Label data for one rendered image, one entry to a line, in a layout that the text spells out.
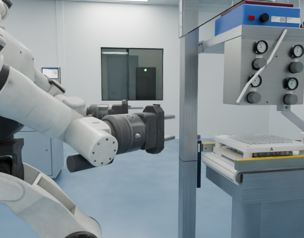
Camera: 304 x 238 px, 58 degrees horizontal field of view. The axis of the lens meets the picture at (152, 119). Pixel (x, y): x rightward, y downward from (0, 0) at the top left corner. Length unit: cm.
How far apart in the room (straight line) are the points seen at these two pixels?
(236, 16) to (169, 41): 527
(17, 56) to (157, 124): 42
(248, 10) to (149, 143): 52
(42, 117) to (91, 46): 562
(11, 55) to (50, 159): 267
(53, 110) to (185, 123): 72
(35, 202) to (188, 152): 60
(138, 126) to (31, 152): 292
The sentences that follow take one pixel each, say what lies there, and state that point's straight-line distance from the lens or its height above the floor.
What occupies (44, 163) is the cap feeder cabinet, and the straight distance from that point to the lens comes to 346.
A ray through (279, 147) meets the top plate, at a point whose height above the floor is 90.
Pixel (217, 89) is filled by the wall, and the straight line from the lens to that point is 642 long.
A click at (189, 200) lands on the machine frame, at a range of 121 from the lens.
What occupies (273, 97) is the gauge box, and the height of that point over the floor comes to 107.
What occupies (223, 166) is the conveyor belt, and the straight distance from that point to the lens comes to 100.
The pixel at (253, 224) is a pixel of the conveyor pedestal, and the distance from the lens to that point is 112.
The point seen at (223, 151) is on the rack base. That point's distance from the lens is 108.
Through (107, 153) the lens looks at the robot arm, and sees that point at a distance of 53.
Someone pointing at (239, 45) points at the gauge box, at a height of 121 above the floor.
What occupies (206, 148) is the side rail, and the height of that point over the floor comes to 85.
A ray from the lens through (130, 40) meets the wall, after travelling 609.
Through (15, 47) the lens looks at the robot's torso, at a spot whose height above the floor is 120.
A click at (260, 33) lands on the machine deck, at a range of 89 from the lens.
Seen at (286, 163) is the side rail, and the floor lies 85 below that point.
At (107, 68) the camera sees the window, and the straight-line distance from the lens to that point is 611.
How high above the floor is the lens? 108
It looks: 6 degrees down
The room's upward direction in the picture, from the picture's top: straight up
